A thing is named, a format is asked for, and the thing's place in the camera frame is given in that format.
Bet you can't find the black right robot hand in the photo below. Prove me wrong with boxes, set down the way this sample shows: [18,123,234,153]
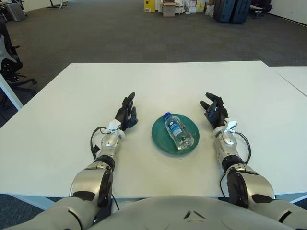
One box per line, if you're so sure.
[200,92,230,131]

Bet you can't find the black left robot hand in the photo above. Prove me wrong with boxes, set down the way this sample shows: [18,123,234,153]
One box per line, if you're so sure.
[114,92,139,131]

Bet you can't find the clear plastic water bottle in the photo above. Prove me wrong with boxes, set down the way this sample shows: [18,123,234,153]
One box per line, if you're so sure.
[164,112,194,151]

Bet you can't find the green round plate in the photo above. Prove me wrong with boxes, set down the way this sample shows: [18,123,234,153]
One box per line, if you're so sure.
[151,113,200,157]

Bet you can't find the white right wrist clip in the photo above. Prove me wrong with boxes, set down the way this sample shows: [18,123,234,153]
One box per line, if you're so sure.
[224,121,238,134]

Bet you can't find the black suitcase blue side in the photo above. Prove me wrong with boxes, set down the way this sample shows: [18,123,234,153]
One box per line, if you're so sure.
[213,0,235,23]

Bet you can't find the grey robot torso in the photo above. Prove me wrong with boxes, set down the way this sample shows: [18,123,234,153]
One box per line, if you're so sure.
[88,195,295,230]

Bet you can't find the dark navy suitcase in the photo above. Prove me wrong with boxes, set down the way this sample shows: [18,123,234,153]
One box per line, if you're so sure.
[231,0,252,24]

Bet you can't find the stacked white boxes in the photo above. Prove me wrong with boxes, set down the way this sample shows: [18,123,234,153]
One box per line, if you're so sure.
[184,0,206,14]

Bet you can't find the yellow box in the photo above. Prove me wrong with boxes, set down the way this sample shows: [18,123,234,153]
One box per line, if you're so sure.
[143,0,156,13]

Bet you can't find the black background chair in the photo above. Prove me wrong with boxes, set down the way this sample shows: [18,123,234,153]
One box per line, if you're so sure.
[249,3,273,19]

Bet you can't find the brown cardboard box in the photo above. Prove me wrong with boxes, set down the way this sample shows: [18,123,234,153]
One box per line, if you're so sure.
[162,2,176,17]

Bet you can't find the white desk leg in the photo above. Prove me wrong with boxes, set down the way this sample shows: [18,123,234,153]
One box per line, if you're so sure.
[0,71,24,111]

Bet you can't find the black office chair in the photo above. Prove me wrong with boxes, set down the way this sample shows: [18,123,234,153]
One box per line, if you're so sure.
[0,19,38,93]

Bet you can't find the black white desk base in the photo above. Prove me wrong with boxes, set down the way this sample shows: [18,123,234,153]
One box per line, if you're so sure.
[47,0,64,10]

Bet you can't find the grey suitcase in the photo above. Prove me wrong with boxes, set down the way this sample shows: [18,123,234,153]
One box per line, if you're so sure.
[6,3,27,22]

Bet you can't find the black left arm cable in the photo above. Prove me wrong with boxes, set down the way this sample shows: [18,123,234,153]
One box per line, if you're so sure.
[90,126,110,159]

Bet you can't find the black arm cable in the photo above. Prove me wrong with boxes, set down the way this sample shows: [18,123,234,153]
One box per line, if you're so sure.
[235,133,252,166]
[90,126,110,159]

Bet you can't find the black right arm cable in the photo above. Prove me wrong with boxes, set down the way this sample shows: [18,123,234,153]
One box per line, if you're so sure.
[235,133,252,166]

